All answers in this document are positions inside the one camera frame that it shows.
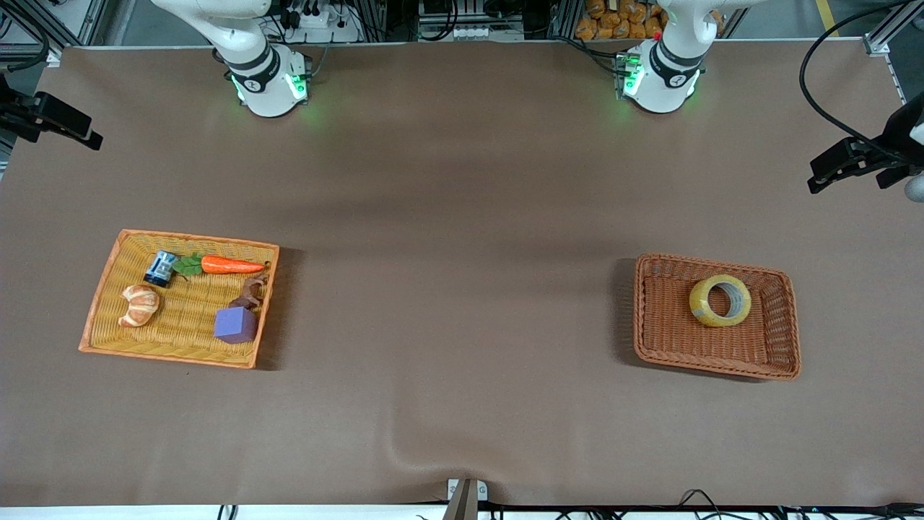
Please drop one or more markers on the yellow clear tape roll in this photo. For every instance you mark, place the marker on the yellow clear tape roll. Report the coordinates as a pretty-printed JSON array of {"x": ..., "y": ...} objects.
[{"x": 704, "y": 314}]

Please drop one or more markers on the brown wicker basket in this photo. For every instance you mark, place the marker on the brown wicker basket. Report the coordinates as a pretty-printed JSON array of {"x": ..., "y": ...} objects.
[{"x": 671, "y": 339}]

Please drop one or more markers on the purple cube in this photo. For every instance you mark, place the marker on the purple cube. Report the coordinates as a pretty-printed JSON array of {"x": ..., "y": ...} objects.
[{"x": 235, "y": 325}]

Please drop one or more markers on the metal table clamp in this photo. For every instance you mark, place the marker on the metal table clamp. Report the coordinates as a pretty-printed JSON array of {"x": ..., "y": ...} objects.
[{"x": 465, "y": 502}]

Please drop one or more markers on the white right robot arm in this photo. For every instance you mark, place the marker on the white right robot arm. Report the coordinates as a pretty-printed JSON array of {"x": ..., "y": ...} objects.
[{"x": 260, "y": 65}]

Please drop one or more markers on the yellow orange wicker basket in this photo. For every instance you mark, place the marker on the yellow orange wicker basket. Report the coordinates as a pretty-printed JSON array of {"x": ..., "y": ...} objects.
[{"x": 188, "y": 318}]

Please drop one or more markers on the toy croissant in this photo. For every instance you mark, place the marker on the toy croissant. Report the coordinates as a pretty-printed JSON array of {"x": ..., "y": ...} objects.
[{"x": 138, "y": 305}]

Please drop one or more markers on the aluminium frame post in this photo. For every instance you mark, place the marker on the aluminium frame post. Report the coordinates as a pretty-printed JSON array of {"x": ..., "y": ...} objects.
[
  {"x": 884, "y": 36},
  {"x": 72, "y": 25}
]

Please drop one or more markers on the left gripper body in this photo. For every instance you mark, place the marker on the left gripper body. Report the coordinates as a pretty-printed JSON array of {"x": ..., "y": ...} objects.
[{"x": 897, "y": 134}]

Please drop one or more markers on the pile of orange items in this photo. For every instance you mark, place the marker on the pile of orange items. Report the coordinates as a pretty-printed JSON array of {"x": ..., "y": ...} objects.
[{"x": 613, "y": 22}]

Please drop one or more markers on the aluminium table edge rail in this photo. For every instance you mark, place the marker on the aluminium table edge rail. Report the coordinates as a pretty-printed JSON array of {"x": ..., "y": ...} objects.
[{"x": 895, "y": 76}]

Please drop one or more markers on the white power strip with plugs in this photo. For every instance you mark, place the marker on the white power strip with plugs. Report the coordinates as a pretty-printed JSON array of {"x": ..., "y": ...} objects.
[{"x": 325, "y": 29}]

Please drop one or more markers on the brown toy figure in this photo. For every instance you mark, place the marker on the brown toy figure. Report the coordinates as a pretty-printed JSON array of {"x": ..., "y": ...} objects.
[{"x": 245, "y": 300}]

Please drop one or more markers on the white empty power strip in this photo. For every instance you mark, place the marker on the white empty power strip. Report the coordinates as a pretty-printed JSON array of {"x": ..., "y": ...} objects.
[{"x": 484, "y": 32}]

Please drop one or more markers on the orange toy carrot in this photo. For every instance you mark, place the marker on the orange toy carrot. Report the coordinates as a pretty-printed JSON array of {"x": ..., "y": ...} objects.
[{"x": 227, "y": 264}]

